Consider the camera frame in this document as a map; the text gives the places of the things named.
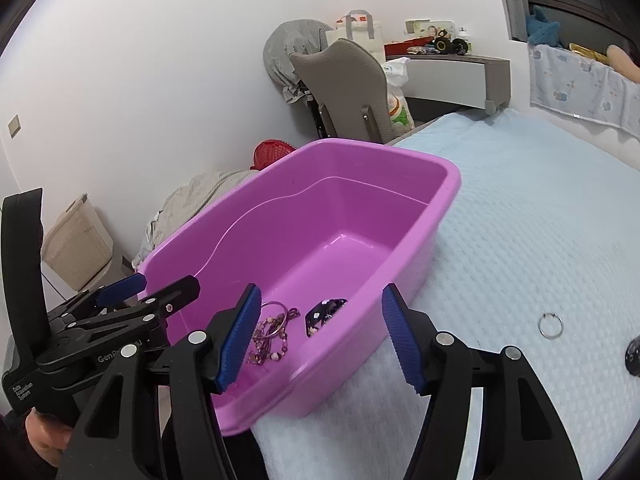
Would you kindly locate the purple plastic tub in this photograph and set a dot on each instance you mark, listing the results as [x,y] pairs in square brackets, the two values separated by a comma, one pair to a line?
[325,220]

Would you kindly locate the grey garment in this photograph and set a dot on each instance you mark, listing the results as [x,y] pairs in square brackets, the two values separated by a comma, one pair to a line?
[285,50]

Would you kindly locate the wall switch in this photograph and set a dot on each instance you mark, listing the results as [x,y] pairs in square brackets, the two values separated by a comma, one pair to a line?
[14,126]

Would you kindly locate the beige laundry basket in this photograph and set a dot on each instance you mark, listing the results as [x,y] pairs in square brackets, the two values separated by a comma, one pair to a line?
[75,245]

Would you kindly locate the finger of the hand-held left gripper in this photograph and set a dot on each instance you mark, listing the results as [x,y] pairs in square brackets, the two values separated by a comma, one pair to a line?
[150,310]
[122,287]

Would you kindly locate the grey chair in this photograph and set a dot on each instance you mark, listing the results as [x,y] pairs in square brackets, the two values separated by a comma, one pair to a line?
[345,80]

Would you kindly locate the person's left hand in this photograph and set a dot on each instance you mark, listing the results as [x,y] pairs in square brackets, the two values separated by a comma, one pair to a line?
[50,435]

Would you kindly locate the grey quilt pile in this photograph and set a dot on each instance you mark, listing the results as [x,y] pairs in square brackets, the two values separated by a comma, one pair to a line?
[200,190]

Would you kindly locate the white cardboard box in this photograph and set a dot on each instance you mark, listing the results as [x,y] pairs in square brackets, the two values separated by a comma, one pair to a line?
[422,27]

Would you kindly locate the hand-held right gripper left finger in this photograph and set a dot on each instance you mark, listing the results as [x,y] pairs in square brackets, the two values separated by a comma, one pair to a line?
[240,340]

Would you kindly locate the small silver hoop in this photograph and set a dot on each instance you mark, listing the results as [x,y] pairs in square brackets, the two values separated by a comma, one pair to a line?
[539,326]

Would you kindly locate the light blue patterned blanket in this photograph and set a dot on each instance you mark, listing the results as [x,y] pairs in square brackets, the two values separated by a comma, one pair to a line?
[575,80]

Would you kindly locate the red flat box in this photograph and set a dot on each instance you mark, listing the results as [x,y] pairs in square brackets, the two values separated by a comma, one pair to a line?
[405,47]

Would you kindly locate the black wrist watch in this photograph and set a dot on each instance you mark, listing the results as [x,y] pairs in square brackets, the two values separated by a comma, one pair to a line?
[634,357]

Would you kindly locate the white plastic bag green print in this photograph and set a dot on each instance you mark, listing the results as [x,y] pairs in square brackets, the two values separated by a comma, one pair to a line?
[400,105]

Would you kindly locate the blue cloth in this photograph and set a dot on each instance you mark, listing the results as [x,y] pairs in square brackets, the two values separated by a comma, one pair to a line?
[545,27]

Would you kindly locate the brown plush toy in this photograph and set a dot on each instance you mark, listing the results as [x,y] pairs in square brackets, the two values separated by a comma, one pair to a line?
[622,60]

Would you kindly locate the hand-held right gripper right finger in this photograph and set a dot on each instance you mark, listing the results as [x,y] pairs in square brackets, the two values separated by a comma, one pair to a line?
[402,340]

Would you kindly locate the grey white shelf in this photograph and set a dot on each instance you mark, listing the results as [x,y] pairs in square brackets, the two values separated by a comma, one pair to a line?
[450,75]

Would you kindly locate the black toy truck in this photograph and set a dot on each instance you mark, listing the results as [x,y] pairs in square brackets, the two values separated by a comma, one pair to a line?
[450,42]

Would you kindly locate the red plastic basket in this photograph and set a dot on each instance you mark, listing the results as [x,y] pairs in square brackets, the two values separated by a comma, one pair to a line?
[270,152]

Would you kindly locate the black dotted hair accessory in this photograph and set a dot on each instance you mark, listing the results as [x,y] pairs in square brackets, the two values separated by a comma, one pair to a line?
[322,312]

